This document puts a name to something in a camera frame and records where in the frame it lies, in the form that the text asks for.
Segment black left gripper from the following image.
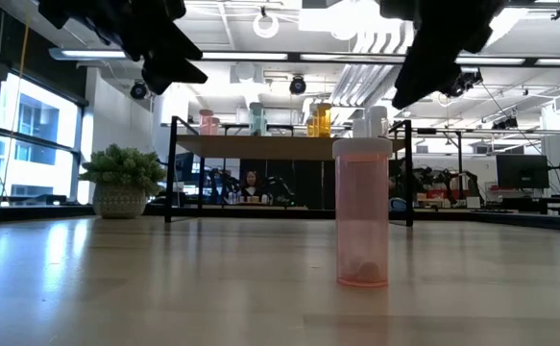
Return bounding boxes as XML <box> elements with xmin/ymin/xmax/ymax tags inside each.
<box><xmin>37</xmin><ymin>0</ymin><xmax>208</xmax><ymax>96</ymax></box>

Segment green plant in white pot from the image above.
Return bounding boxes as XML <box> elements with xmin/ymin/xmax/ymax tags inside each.
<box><xmin>78</xmin><ymin>142</ymin><xmax>168</xmax><ymax>221</ymax></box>

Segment silver air duct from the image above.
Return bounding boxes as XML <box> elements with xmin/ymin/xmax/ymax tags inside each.
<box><xmin>394</xmin><ymin>0</ymin><xmax>533</xmax><ymax>101</ymax></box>

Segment clear medicine bottle white cap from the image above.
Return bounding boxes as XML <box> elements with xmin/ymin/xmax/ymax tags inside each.
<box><xmin>367</xmin><ymin>105</ymin><xmax>390</xmax><ymax>139</ymax></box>

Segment long ceiling light bar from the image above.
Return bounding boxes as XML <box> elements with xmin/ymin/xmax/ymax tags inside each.
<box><xmin>48</xmin><ymin>46</ymin><xmax>560</xmax><ymax>69</ymax></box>

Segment black computer monitor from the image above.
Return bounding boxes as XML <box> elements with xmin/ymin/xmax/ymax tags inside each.
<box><xmin>495</xmin><ymin>153</ymin><xmax>551</xmax><ymax>190</ymax></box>

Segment white ring ceiling fixture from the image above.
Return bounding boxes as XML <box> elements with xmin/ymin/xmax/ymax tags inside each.
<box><xmin>252</xmin><ymin>10</ymin><xmax>280</xmax><ymax>39</ymax></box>

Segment wooden shelf black metal frame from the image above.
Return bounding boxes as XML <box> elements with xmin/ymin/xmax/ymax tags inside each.
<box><xmin>163</xmin><ymin>114</ymin><xmax>414</xmax><ymax>228</ymax></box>

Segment yellow cable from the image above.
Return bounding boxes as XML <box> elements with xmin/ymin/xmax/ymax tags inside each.
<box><xmin>0</xmin><ymin>13</ymin><xmax>34</xmax><ymax>206</ymax></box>

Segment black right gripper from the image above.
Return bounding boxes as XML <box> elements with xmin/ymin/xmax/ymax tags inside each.
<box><xmin>379</xmin><ymin>0</ymin><xmax>506</xmax><ymax>111</ymax></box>

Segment round black ceiling speaker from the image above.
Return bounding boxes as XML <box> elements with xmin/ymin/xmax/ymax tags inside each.
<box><xmin>129</xmin><ymin>79</ymin><xmax>150</xmax><ymax>102</ymax></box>
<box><xmin>288</xmin><ymin>74</ymin><xmax>308</xmax><ymax>96</ymax></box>

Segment black track spotlight cluster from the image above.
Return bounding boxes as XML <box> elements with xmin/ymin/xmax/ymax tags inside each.
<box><xmin>445</xmin><ymin>70</ymin><xmax>484</xmax><ymax>100</ymax></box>

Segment person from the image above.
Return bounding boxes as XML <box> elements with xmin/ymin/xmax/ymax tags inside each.
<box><xmin>234</xmin><ymin>168</ymin><xmax>267</xmax><ymax>206</ymax></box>

